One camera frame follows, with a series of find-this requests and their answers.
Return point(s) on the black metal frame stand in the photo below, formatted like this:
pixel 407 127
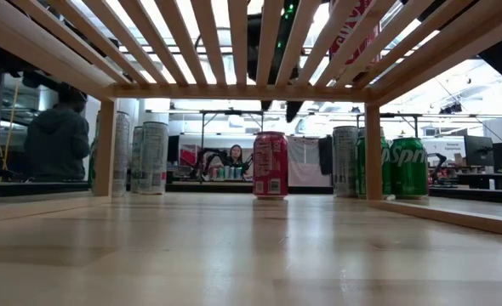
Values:
pixel 395 115
pixel 229 112

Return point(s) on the black background robot arms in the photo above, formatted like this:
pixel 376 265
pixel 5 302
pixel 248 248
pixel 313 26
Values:
pixel 217 154

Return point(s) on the black ceiling spotlights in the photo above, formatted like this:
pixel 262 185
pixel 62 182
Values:
pixel 451 109

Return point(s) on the red board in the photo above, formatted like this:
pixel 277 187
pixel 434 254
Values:
pixel 187 155

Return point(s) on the dark desk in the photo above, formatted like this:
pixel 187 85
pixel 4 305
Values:
pixel 476 180

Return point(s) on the black cloth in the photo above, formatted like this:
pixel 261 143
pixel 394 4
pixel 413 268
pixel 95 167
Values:
pixel 325 155

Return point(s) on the person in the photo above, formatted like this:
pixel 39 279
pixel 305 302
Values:
pixel 235 155
pixel 57 144

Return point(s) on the red soda can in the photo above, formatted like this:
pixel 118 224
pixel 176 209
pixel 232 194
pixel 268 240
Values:
pixel 270 170
pixel 368 21

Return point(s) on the wooden slatted shelf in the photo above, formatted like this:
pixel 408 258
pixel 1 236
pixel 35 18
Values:
pixel 234 92

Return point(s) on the pale pink cloth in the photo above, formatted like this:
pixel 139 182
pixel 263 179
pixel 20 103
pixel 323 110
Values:
pixel 304 166

